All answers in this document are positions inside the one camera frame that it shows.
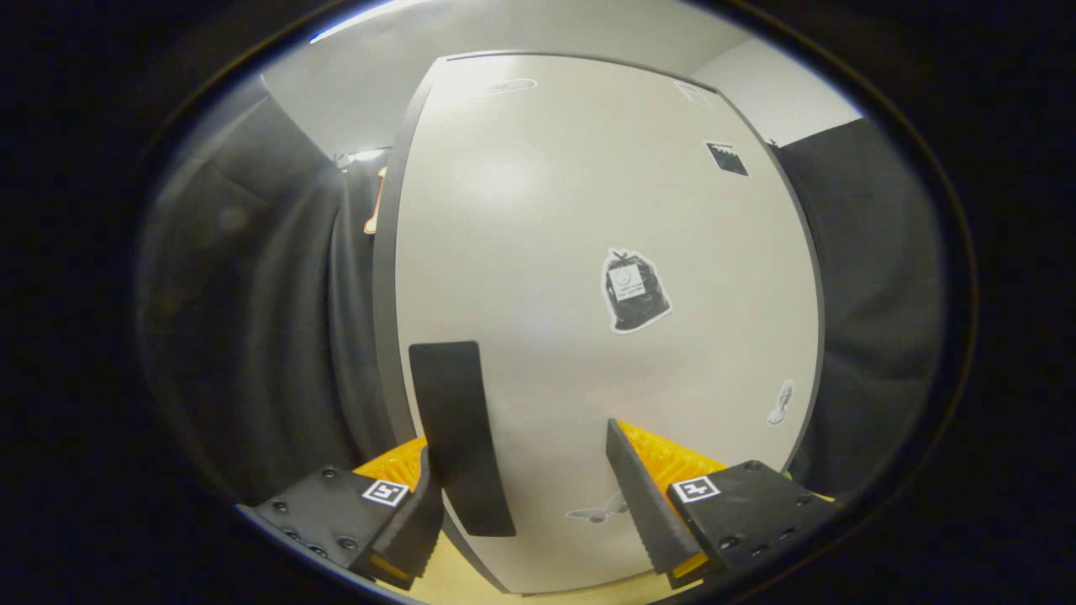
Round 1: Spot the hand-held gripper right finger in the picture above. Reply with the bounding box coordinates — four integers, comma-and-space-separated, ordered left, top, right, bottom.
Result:
605, 418, 843, 591

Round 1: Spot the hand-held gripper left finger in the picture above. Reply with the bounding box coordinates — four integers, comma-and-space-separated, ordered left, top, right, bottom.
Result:
238, 339, 517, 591

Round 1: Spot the black backdrop cloth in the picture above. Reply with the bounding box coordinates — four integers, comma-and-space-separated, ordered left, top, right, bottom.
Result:
139, 74, 948, 526

